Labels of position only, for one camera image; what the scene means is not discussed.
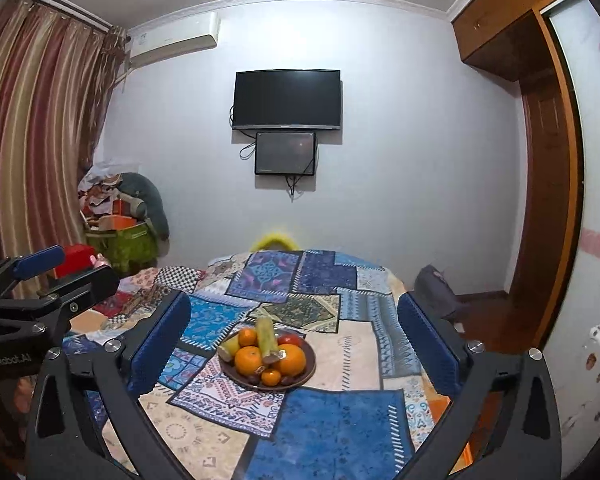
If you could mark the striped brown curtain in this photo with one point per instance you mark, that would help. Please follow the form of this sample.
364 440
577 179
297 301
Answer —
35 135

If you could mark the red box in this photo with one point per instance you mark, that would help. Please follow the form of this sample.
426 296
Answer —
77 257

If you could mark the large red tomato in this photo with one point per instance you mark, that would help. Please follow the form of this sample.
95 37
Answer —
292 340

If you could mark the small black wall monitor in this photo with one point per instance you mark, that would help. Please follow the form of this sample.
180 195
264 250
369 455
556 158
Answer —
285 152

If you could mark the brown round plate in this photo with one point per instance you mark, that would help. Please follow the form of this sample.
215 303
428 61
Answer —
305 372

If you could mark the small orange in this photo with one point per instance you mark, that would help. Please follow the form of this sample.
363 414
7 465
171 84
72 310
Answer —
247 337
270 377

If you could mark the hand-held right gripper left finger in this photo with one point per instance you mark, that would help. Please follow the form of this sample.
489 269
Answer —
165 347

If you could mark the green storage box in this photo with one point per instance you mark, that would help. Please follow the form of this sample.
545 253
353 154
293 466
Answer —
125 247

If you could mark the pile of paper clutter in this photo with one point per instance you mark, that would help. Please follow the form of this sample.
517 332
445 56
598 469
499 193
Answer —
102 190

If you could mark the grey bag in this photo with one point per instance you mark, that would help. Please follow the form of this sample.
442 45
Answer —
435 291

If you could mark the white wall air conditioner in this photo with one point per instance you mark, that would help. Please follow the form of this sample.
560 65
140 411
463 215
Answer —
172 40

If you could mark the large orange with sticker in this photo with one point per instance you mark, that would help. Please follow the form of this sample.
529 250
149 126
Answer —
292 362

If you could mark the black wall television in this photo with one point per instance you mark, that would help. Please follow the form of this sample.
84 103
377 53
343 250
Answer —
286 99

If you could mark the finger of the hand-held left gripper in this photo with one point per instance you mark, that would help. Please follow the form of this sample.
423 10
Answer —
37 261
92 282

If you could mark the wooden overhead cabinet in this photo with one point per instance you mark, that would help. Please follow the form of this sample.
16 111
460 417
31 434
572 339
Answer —
510 15

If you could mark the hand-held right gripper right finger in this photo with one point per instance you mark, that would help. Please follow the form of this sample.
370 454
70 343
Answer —
426 347

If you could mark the dark green bolster pillow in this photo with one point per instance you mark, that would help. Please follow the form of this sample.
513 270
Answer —
152 200

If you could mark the patchwork printed blanket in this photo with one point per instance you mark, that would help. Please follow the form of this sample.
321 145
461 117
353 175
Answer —
330 420

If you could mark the brown wooden door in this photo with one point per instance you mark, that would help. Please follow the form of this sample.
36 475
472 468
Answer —
545 210

